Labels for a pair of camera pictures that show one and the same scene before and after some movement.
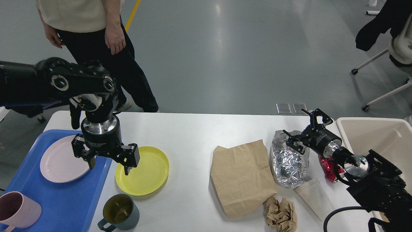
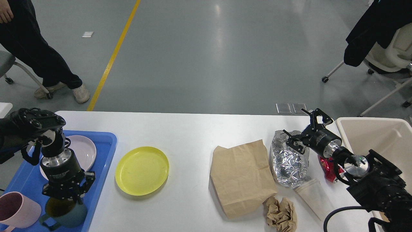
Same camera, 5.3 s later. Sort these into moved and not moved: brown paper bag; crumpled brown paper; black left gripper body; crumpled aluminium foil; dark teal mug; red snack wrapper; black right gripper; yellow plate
Moved: dark teal mug; black left gripper body
Not moved: crumpled brown paper; red snack wrapper; crumpled aluminium foil; brown paper bag; black right gripper; yellow plate
